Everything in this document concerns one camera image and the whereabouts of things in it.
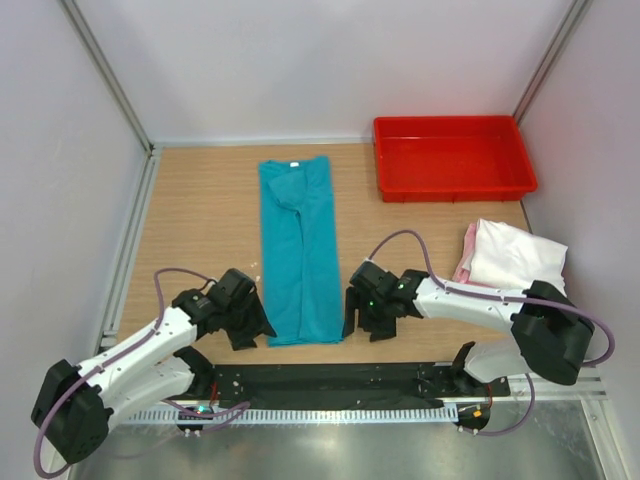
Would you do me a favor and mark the white folded t shirt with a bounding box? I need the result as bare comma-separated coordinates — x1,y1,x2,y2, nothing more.
484,219,568,295

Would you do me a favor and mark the teal t shirt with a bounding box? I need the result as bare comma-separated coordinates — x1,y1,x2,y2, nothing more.
258,156,344,347

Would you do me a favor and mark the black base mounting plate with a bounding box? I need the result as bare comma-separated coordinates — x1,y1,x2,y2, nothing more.
172,362,511,410

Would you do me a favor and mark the pink folded t shirt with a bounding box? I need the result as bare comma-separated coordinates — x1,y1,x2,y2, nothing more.
452,219,491,286

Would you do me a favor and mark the white slotted cable duct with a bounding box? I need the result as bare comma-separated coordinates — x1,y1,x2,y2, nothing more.
123,403,458,426

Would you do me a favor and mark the red plastic bin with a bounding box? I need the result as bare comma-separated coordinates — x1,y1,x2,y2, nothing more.
373,115,538,203

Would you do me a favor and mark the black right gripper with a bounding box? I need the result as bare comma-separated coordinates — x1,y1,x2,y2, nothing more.
342,286,397,343

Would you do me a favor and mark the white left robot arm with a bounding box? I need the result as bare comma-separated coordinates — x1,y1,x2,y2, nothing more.
31,268,275,465

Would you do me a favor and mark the aluminium frame rail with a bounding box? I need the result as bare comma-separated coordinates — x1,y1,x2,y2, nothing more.
506,367,607,401

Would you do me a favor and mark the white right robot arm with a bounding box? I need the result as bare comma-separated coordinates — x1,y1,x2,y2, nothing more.
343,260,594,396

